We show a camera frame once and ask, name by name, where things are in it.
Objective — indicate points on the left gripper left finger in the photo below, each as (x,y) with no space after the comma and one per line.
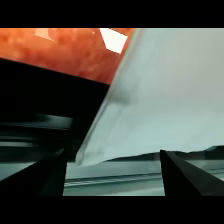
(40,178)

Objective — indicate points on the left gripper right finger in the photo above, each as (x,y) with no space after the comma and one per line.
(186,176)

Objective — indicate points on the white shirt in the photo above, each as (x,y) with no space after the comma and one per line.
(166,100)

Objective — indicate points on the silver frame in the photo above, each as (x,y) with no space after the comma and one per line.
(113,178)

